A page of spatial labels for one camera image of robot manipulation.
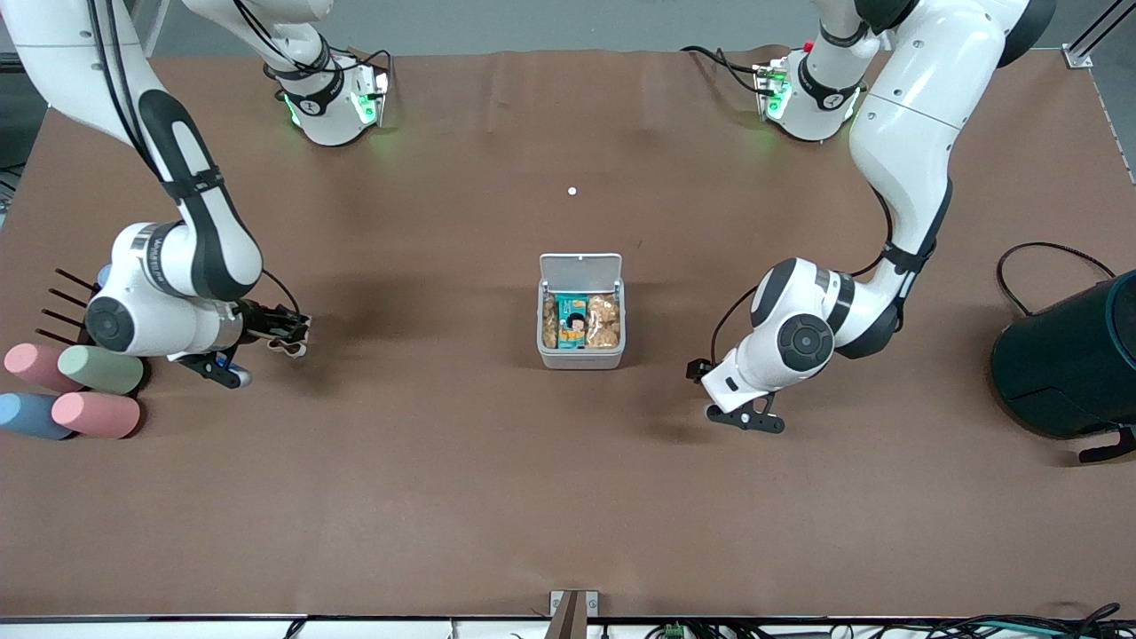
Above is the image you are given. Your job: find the white lidded trash bin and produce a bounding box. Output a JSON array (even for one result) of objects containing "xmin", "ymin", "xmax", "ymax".
[{"xmin": 537, "ymin": 253, "xmax": 627, "ymax": 371}]

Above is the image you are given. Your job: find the teal snack packet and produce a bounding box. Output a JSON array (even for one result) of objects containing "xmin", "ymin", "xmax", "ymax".
[{"xmin": 555, "ymin": 294, "xmax": 589, "ymax": 350}]

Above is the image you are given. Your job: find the green plastic cup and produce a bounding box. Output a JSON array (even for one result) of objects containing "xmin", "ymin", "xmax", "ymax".
[{"xmin": 58, "ymin": 344, "xmax": 145, "ymax": 396}]

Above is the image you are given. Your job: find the pink plastic cup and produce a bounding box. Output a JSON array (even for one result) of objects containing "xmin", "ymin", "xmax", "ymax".
[
  {"xmin": 4, "ymin": 343, "xmax": 86, "ymax": 393},
  {"xmin": 51, "ymin": 390, "xmax": 141, "ymax": 440}
]

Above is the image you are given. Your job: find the black cup rack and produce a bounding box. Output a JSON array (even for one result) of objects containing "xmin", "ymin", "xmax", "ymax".
[{"xmin": 35, "ymin": 268, "xmax": 150, "ymax": 392}]

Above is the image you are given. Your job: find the brown table cover sheet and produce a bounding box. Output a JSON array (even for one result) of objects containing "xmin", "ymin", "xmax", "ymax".
[{"xmin": 0, "ymin": 44, "xmax": 1136, "ymax": 620}]

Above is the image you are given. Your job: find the dark teal cylindrical appliance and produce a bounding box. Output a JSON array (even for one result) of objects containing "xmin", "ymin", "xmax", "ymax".
[{"xmin": 990, "ymin": 270, "xmax": 1136, "ymax": 464}]

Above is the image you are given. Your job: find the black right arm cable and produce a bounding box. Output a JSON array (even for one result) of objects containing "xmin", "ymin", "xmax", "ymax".
[{"xmin": 84, "ymin": 0, "xmax": 304, "ymax": 322}]

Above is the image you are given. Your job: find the metal table edge bracket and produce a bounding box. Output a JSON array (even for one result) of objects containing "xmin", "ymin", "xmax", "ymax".
[{"xmin": 548, "ymin": 589, "xmax": 599, "ymax": 639}]

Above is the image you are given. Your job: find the black appliance cable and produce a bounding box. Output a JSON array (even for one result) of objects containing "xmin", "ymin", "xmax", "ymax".
[{"xmin": 996, "ymin": 241, "xmax": 1117, "ymax": 317}]

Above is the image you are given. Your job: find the black left base cable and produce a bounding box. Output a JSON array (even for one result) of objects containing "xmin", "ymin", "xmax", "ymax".
[{"xmin": 681, "ymin": 43, "xmax": 769, "ymax": 97}]

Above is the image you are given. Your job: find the black cable under table edge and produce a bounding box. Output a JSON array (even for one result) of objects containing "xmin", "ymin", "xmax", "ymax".
[{"xmin": 834, "ymin": 603, "xmax": 1136, "ymax": 639}]

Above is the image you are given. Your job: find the aluminium frame profile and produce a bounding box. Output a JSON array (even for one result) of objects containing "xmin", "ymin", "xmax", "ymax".
[{"xmin": 1061, "ymin": 0, "xmax": 1136, "ymax": 72}]

